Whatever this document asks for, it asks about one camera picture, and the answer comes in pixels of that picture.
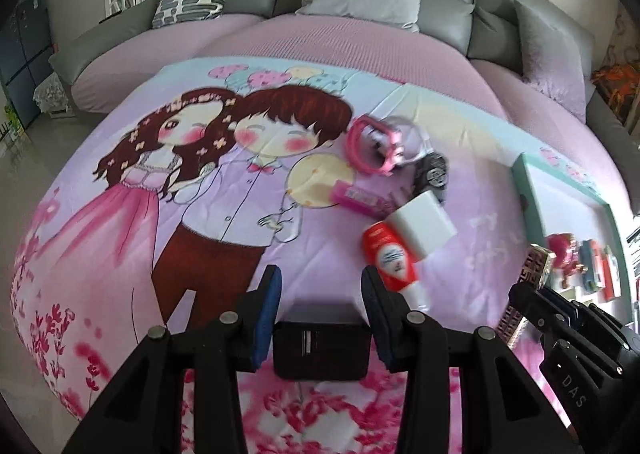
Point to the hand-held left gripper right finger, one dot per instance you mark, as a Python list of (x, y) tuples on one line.
[(377, 319)]

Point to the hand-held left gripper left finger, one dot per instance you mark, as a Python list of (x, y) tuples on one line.
[(265, 314)]

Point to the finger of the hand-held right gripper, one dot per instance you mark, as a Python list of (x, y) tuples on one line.
[(567, 306), (527, 301)]

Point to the gold patterned lighter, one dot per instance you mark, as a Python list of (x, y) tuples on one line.
[(535, 264)]

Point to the coral plastic toy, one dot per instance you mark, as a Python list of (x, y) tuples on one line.
[(611, 280)]

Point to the pink-haired doll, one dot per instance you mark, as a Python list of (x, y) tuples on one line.
[(562, 254)]

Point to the black charger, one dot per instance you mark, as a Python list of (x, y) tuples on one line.
[(320, 346)]

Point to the white charger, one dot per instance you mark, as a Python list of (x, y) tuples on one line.
[(425, 223)]

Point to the teal cardboard tray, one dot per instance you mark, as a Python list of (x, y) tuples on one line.
[(565, 194)]

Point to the pink translucent case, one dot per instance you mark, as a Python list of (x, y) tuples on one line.
[(360, 196)]

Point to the black toy car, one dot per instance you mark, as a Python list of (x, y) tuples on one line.
[(432, 173)]

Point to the pink wrist band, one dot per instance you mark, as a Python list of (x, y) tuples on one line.
[(356, 149)]

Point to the red and white tube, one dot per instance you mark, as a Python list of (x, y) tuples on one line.
[(392, 254)]

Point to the printed cartoon blanket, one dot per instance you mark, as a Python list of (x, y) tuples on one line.
[(125, 234)]

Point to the orange fabric decoration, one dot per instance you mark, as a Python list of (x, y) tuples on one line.
[(617, 89)]

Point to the patterned curtain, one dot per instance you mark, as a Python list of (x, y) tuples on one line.
[(625, 44)]

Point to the pink sofa cover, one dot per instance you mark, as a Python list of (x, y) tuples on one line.
[(300, 39)]

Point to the white lace-covered box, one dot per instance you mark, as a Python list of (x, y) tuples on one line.
[(52, 94)]

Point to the green and white floor object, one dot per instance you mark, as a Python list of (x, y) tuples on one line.
[(10, 122)]

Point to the dark blue cabinet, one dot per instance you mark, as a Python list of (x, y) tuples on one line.
[(25, 59)]

